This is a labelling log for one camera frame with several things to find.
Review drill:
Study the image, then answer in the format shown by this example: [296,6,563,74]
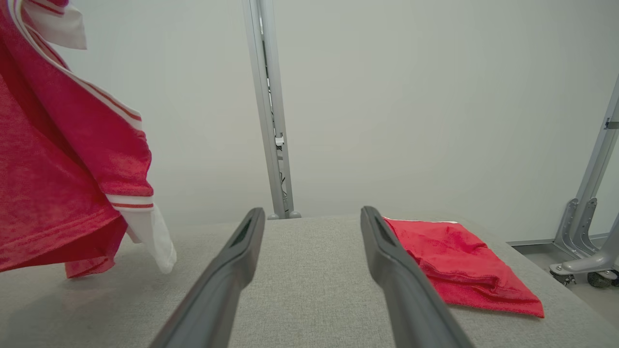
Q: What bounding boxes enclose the red shorts white side stripes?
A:
[383,217,545,319]

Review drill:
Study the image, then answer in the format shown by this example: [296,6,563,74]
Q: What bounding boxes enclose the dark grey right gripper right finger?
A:
[360,206,475,348]

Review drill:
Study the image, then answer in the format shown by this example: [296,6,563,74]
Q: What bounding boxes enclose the grey frame base leg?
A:
[550,227,619,276]

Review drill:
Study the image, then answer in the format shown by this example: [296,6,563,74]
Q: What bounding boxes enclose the upright grey metal frame post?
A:
[241,0,302,221]

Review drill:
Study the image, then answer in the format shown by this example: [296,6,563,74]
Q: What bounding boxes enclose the red basketball jersey black lettering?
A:
[0,0,177,279]

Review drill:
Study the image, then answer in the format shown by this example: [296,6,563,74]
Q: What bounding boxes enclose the slanted grey metal frame post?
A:
[554,72,619,259]

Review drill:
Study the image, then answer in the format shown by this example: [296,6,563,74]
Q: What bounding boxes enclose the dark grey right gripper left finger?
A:
[149,207,266,348]

